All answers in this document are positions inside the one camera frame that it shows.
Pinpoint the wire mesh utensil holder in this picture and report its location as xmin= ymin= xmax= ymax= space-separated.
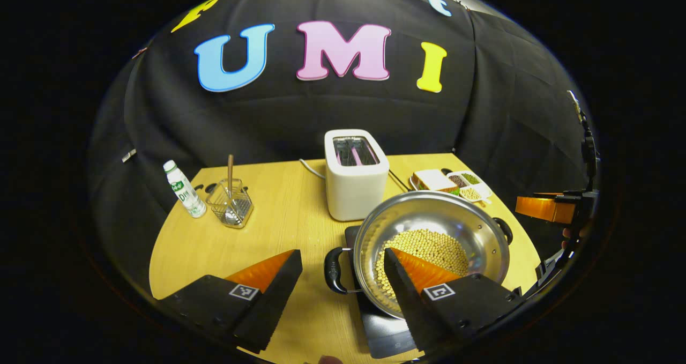
xmin=206 ymin=178 xmax=255 ymax=229

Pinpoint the black backdrop cloth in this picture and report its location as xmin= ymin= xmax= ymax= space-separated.
xmin=86 ymin=0 xmax=595 ymax=300

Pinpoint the wooden-handled spoon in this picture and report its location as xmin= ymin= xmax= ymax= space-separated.
xmin=226 ymin=154 xmax=236 ymax=220

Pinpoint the thin black cable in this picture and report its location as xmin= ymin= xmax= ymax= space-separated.
xmin=389 ymin=169 xmax=411 ymax=193

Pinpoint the pile of yellow soybeans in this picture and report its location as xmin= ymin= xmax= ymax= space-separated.
xmin=374 ymin=228 xmax=471 ymax=300

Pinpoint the white divided dish with grains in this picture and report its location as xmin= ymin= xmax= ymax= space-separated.
xmin=442 ymin=169 xmax=493 ymax=203

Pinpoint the black induction cooktop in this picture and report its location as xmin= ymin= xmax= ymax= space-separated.
xmin=343 ymin=225 xmax=424 ymax=360

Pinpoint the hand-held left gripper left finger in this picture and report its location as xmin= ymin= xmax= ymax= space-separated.
xmin=158 ymin=249 xmax=304 ymax=354

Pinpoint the steel pot with black handles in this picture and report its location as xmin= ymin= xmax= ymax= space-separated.
xmin=324 ymin=190 xmax=513 ymax=320

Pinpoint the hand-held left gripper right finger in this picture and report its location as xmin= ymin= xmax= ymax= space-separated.
xmin=383 ymin=247 xmax=528 ymax=354

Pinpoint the white toaster cable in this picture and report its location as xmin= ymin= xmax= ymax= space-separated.
xmin=299 ymin=158 xmax=326 ymax=181

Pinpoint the white drink bottle green label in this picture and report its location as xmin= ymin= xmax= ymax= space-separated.
xmin=163 ymin=160 xmax=207 ymax=219

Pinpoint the white toaster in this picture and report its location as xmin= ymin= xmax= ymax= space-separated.
xmin=324 ymin=129 xmax=390 ymax=222

